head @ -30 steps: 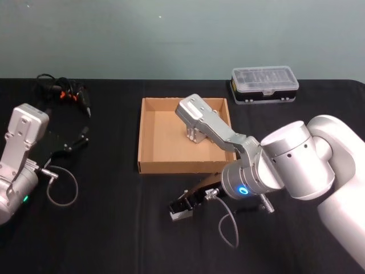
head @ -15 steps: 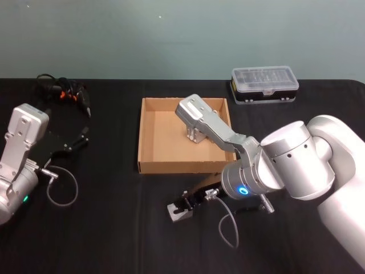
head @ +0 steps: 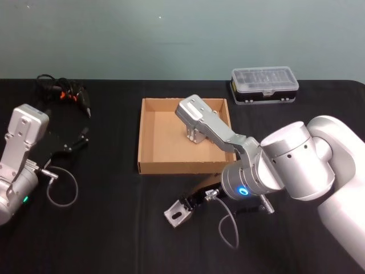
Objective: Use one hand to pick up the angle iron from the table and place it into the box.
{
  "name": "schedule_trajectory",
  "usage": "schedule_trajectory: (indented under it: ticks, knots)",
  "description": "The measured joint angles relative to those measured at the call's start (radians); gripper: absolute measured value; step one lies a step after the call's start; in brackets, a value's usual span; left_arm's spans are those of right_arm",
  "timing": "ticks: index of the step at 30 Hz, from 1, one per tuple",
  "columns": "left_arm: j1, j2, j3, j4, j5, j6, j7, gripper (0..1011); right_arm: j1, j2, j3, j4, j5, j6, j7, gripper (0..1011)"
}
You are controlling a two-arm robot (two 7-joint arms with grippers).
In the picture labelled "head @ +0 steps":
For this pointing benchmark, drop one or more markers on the clear plastic case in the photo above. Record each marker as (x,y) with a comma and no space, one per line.
(263,82)

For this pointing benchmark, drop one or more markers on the small silver metal angle bracket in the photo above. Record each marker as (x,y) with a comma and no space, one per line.
(176,214)

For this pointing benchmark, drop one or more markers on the shallow brown cardboard tray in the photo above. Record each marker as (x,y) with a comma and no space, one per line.
(168,142)

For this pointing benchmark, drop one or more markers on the black table cloth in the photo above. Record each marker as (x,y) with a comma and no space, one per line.
(114,228)

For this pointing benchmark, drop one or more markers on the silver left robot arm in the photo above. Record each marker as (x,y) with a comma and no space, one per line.
(21,134)

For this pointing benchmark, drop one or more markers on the plain pale wall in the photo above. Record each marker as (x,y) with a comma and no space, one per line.
(114,37)

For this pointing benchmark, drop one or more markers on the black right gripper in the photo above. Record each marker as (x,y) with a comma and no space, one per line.
(209,190)

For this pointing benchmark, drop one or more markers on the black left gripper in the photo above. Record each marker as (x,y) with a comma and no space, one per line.
(54,142)

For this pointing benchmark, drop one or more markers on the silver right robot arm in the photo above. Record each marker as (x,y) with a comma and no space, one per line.
(299,160)

